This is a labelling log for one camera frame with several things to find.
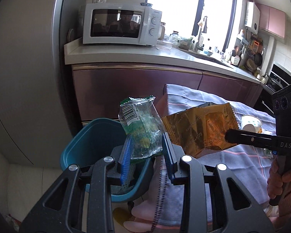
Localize gold foil snack wrapper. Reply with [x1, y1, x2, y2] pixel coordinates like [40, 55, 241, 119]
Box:
[162, 103, 239, 158]

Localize green clear snack wrapper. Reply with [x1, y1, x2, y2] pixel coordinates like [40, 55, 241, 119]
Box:
[118, 95, 165, 160]

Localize pink sleeve right forearm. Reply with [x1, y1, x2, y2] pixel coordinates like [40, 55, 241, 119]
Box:
[267, 192, 291, 231]

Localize teal plastic trash bin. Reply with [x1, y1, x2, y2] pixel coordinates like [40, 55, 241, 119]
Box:
[60, 118, 154, 203]

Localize chrome kitchen faucet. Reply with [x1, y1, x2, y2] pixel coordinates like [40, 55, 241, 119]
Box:
[195, 16, 208, 52]

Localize person's right hand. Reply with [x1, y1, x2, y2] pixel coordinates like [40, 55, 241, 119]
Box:
[267, 159, 291, 199]

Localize grey plaid tablecloth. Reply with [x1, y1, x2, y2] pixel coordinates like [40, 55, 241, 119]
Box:
[157, 83, 282, 226]

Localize black built-in oven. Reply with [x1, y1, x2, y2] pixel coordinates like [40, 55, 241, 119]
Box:
[254, 63, 291, 117]

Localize black hanging frying pan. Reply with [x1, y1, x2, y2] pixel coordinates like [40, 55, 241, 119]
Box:
[254, 50, 264, 67]

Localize grey refrigerator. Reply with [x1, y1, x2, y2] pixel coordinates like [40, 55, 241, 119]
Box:
[0, 0, 86, 168]

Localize white microwave oven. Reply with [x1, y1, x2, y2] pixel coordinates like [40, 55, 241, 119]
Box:
[83, 3, 162, 46]

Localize blue white bowl on microwave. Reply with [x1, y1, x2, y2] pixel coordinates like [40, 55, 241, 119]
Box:
[140, 2, 152, 7]

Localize black tracking camera box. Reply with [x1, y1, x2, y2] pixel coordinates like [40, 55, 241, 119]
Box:
[272, 84, 291, 138]

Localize white wall water heater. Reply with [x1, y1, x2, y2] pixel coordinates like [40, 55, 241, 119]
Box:
[244, 2, 260, 35]

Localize pink upper wall cabinet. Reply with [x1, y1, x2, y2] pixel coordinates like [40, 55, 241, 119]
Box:
[256, 4, 286, 39]

